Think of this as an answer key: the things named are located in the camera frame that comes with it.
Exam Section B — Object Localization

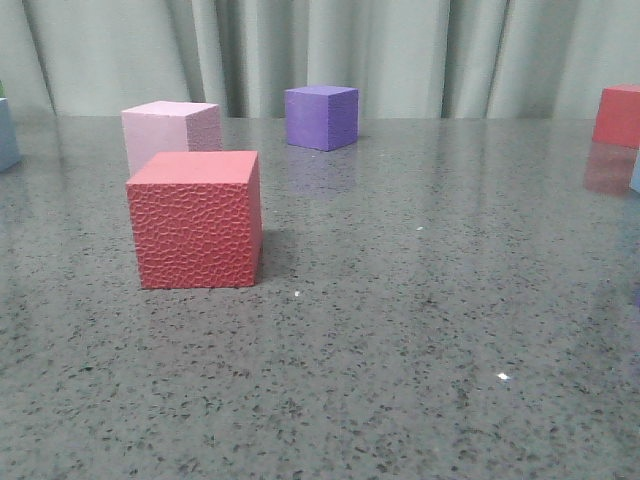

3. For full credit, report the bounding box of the purple foam block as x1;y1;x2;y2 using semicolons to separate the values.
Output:
284;85;359;151

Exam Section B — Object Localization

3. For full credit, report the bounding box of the pink foam block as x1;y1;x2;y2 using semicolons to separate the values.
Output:
121;100;223;175

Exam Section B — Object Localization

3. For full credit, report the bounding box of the red foam block far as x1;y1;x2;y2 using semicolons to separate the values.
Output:
592;84;640;149

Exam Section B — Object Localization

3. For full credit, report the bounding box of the red textured foam block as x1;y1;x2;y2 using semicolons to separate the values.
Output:
126;151;263;289

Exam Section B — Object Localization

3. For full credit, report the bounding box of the light blue cracked foam block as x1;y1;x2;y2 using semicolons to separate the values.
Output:
629;151;640;193

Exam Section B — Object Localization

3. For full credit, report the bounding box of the grey curtain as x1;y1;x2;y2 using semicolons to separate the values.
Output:
1;1;639;119

